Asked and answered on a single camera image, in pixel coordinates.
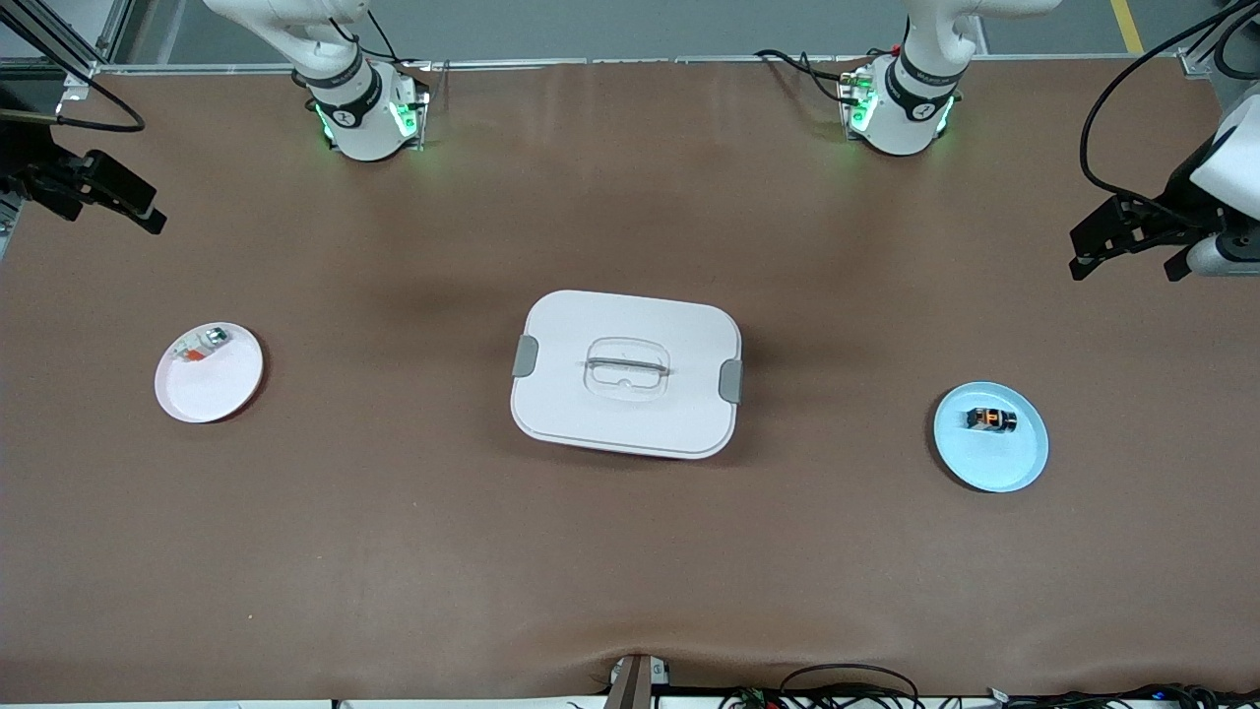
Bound pink round plate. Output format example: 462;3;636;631
154;321;265;424

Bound brown camera mount post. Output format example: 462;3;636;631
602;652;672;709

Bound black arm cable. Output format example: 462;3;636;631
1079;0;1260;213
54;74;148;135

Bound black thin base cable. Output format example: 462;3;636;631
330;8;403;68

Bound black cable bundle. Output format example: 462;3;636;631
984;681;1260;709

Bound black base cables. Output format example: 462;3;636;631
753;47;869;104

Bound light blue round plate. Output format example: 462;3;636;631
932;381;1050;494

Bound black looped cable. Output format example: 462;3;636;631
778;663;922;709

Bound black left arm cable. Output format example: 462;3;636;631
1079;0;1260;213

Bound brown table mat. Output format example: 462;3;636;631
0;59;1260;705

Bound white lidded storage box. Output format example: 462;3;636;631
509;289;744;461

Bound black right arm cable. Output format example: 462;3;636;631
54;74;148;135

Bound aluminium frame post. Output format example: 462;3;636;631
1179;44;1260;111
0;0;134;99

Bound aluminium table edge rail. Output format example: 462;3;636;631
94;54;1197;76

